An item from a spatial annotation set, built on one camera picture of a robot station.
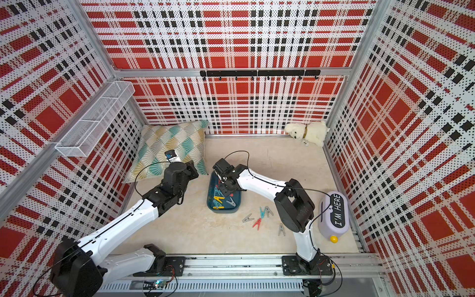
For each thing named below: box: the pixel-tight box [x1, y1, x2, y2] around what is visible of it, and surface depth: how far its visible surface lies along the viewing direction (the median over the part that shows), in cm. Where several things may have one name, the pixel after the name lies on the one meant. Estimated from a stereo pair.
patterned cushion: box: [123, 120, 210, 184], surface depth 98 cm
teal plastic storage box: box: [206, 170, 242, 213], surface depth 93 cm
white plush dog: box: [284, 120, 331, 147], surface depth 117 cm
